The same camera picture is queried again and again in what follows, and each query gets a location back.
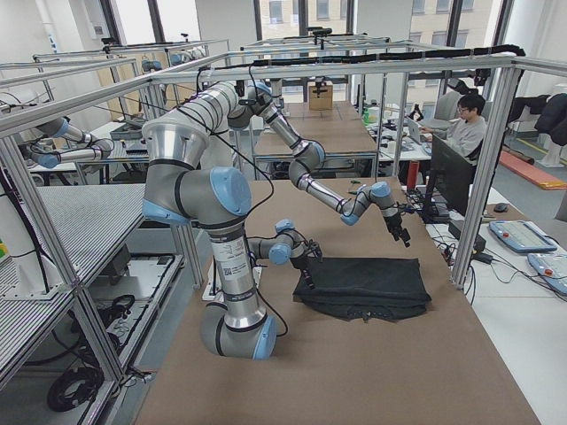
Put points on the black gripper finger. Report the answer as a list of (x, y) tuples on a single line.
[(308, 279), (405, 237)]

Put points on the blue teach pendant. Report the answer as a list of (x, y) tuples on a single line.
[(552, 269), (521, 237)]

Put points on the cardboard box on far table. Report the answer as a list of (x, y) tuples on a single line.
[(320, 98)]

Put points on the black printed t-shirt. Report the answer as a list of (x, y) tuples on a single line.
[(364, 288)]

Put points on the striped background table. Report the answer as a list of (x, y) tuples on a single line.
[(81, 228)]

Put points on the person in grey sweater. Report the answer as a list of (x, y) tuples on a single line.
[(466, 135)]

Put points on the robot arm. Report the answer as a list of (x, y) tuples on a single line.
[(309, 155), (235, 324)]

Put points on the red cylinder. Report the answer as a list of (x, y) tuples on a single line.
[(413, 172)]

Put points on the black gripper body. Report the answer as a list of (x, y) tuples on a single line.
[(305, 266), (393, 223)]

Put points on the black computer mouse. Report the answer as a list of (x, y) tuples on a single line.
[(501, 207)]

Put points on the black Huawei monitor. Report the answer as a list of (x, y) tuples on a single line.
[(449, 182)]

